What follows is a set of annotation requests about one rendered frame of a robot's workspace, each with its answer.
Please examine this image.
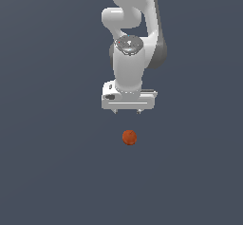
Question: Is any small red-orange ball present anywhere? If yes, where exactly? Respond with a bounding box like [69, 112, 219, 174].
[121, 129, 138, 146]

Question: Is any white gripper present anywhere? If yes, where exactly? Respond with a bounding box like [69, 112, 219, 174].
[101, 81, 159, 115]

